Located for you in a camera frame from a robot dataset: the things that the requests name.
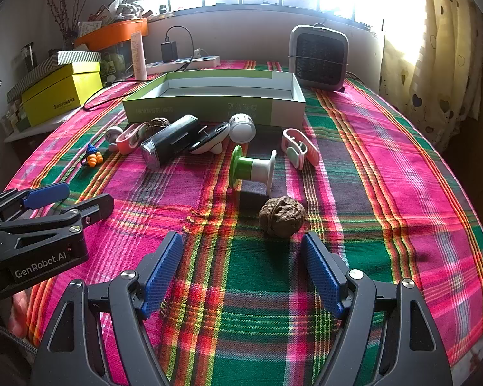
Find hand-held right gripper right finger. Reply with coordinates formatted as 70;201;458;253
300;231;453;386

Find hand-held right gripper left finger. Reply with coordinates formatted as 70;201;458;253
30;231;185;386

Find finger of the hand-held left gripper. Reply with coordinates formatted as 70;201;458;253
0;194;114;258
0;182;70;226

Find orange blue toy figure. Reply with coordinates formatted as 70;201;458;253
80;143;102;170

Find pink white clip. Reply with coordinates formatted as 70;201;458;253
116;123;147;155
282;128;319;170

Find black bike light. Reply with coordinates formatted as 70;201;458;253
140;115;201;170

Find green white spool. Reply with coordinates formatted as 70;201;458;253
230;145;278;196

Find black white round gadget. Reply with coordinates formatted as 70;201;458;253
188;122;231;155

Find white round jar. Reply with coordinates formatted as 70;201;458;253
228;113;256;144

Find green white cardboard box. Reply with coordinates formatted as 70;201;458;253
123;69;307;126

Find person's left hand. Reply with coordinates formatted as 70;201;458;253
7;289;37;338

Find white side shelf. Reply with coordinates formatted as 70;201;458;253
4;108;81;142

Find stack of small boxes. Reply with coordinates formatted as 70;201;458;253
0;105;29;135

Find pink green plaid tablecloth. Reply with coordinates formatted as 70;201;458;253
4;60;483;386

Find yellow cardboard box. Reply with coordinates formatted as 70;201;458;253
21;62;104;127

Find person's dark jacket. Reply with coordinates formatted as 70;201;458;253
0;322;39;386

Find dark lidded jar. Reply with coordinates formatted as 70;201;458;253
21;42;37;71

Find green white striped box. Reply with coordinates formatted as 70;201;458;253
6;51;102;103

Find glass tank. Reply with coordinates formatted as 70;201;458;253
102;46;135;85

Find cream cosmetic tube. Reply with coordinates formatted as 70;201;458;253
131;31;147;81

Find pale printed carton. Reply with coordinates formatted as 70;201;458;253
78;20;103;37

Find black charger adapter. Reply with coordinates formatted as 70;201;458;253
161;41;178;64

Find orange plastic tray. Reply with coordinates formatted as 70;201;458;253
74;19;149;51

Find dried twig bouquet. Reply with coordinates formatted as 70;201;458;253
40;0;85;49

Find white power strip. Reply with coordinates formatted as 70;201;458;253
145;55;221;75

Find white crumpled bag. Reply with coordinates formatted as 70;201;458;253
105;0;146;21

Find grey desk heater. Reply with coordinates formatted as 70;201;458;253
288;23;351;91

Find cream heart print curtain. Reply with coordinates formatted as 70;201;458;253
380;0;483;153

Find black charger cable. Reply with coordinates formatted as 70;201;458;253
82;26;196;111

